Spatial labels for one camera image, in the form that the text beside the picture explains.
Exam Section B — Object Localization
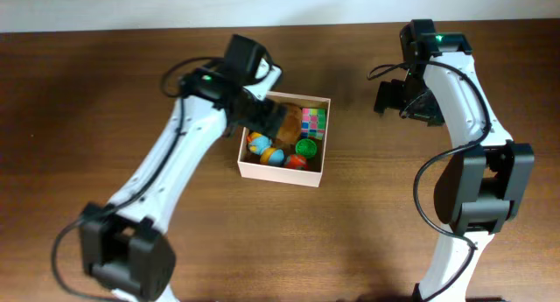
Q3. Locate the yellow blue toy duck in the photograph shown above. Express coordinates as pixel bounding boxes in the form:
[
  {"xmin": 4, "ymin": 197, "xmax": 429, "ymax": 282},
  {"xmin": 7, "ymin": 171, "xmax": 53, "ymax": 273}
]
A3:
[{"xmin": 246, "ymin": 132, "xmax": 285, "ymax": 166}]

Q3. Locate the brown plush toy with orange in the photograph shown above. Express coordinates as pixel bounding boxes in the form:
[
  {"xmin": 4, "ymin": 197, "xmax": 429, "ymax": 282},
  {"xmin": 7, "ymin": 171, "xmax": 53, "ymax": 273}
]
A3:
[{"xmin": 273, "ymin": 103, "xmax": 303, "ymax": 148}]

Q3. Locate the pastel puzzle cube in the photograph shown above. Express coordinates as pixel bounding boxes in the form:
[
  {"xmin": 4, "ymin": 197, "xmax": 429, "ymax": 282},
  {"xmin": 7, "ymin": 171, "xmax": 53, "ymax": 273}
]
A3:
[{"xmin": 301, "ymin": 108, "xmax": 327, "ymax": 140}]

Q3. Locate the red grey toy ball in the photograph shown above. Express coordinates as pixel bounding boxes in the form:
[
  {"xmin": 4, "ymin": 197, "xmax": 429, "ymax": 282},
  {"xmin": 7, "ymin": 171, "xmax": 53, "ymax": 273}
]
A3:
[{"xmin": 283, "ymin": 154, "xmax": 308, "ymax": 171}]

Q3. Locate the green lattice ball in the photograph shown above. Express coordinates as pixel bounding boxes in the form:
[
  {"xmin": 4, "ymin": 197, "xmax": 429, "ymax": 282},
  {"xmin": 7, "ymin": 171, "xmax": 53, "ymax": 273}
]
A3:
[{"xmin": 295, "ymin": 138, "xmax": 318, "ymax": 158}]

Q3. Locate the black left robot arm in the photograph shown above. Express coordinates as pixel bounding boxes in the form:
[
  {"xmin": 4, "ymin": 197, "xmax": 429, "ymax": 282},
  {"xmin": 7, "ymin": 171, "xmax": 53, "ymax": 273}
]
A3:
[{"xmin": 77, "ymin": 34, "xmax": 287, "ymax": 301}]

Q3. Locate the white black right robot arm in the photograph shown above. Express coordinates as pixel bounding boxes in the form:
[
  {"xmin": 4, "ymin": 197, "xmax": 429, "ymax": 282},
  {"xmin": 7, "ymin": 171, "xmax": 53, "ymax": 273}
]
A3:
[{"xmin": 367, "ymin": 20, "xmax": 535, "ymax": 301}]

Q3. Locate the beige open cardboard box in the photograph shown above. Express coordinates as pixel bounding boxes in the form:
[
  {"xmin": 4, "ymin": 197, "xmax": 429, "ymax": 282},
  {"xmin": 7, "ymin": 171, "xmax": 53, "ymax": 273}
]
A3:
[{"xmin": 237, "ymin": 91, "xmax": 331, "ymax": 187}]

